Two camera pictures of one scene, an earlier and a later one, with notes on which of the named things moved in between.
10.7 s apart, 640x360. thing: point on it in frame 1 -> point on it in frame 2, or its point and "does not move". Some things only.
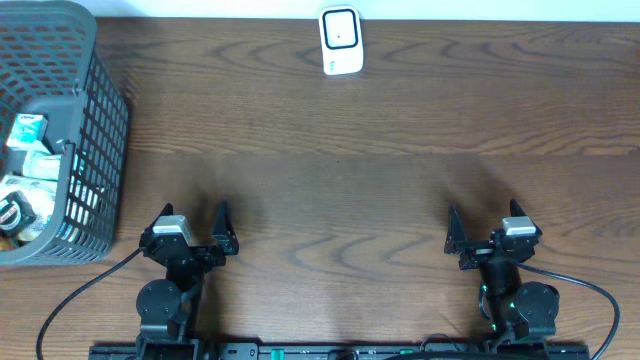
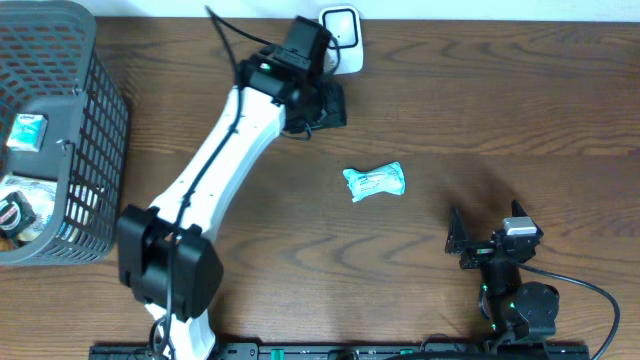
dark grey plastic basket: (51, 62) does not move
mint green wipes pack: (41, 165) -> (385, 179)
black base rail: (340, 352) does not move
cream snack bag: (42, 192) does not move
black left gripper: (195, 251) -> (330, 107)
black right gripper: (456, 233) does not move
